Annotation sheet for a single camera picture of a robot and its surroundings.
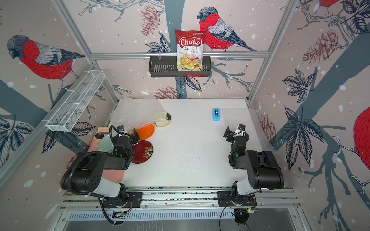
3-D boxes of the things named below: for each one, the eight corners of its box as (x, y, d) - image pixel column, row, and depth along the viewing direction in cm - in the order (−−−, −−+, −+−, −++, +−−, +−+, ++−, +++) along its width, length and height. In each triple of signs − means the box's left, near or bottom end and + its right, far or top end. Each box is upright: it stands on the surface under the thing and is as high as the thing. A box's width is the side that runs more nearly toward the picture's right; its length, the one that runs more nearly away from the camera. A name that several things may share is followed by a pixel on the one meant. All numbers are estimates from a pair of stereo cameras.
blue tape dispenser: (212, 120, 109) (213, 117, 106) (212, 111, 116) (213, 107, 112) (219, 121, 109) (220, 117, 106) (219, 111, 115) (219, 108, 112)
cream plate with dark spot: (153, 125, 106) (152, 123, 104) (161, 112, 115) (160, 110, 112) (166, 129, 104) (166, 127, 102) (173, 115, 112) (173, 113, 110)
